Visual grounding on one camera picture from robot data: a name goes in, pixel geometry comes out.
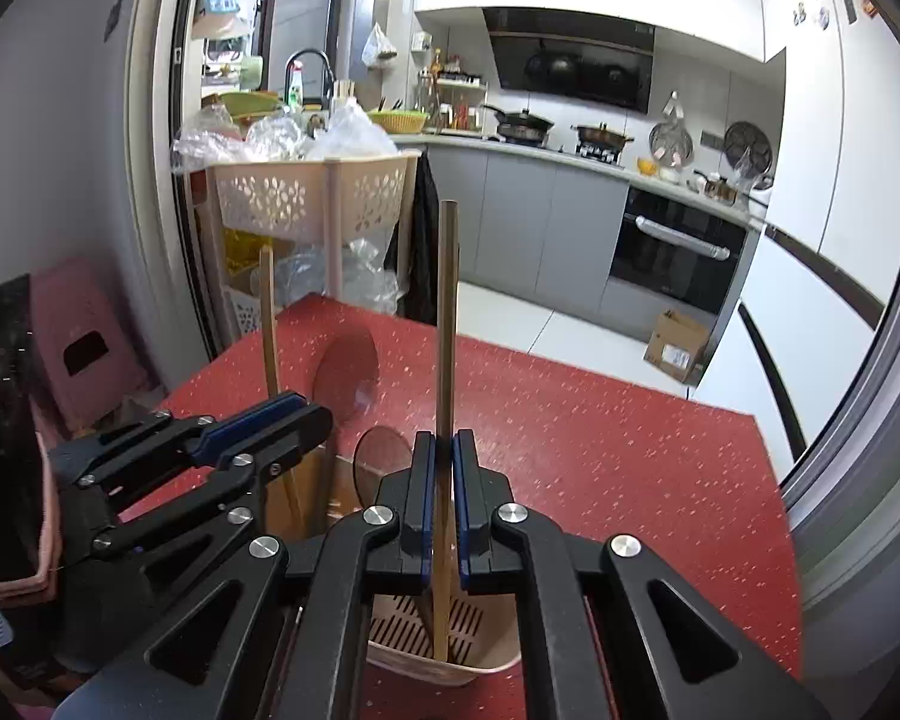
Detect dark brown chopstick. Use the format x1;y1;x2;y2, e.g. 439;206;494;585
433;199;463;662

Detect gas stove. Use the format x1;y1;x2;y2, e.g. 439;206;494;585
495;136;632;163

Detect cardboard box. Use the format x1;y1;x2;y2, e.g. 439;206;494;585
642;308;714;386

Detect grey lower cabinets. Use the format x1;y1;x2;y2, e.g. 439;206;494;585
420;142;632;320

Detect green plastic basket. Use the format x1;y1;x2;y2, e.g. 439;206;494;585
216;90;284;118

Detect beige plastic utensil holder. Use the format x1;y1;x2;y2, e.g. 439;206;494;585
261;431;527;691

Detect black range hood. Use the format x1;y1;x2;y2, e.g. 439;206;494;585
482;7;657;116

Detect brown cooking pot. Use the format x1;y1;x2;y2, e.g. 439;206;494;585
571;122;637;155

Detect white refrigerator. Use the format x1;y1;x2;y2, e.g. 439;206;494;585
690;0;900;466

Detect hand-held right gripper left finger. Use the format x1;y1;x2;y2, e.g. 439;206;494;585
51;431;440;720

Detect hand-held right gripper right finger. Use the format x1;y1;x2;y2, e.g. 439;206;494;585
452;429;833;720

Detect black wok with lid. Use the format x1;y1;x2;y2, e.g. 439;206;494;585
483;106;557;145

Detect small steel pot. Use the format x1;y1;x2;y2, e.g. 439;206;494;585
693;172;741;205

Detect light wooden chopstick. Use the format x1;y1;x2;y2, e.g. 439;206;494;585
258;243;305;541

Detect heap of clear plastic bags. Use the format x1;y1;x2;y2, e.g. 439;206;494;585
171;100;400;166

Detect yellow woven basket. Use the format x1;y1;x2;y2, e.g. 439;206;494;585
367;110;429;135

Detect hanging white plastic bag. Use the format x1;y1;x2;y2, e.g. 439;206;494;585
361;22;399;69

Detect beige plastic storage cart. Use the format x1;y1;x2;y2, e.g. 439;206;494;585
186;152;422;338

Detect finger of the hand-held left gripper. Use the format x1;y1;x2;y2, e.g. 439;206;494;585
88;403;336;562
51;390;310;497

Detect pink plastic stool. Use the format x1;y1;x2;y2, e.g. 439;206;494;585
28;255;163;434

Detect white spice rack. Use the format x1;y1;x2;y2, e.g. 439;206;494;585
418;67;490;133

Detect brown translucent spoon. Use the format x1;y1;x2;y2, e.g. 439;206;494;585
313;330;381;425
353;426;415;500

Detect black kitchen faucet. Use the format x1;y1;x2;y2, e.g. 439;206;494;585
284;49;337;113

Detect silver round steamer rack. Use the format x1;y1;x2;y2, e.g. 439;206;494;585
648;123;695;167

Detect black built-in oven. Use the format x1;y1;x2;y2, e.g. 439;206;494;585
610;185;752;317

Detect dark round steamer rack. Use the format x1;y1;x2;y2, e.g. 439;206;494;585
723;121;775;175

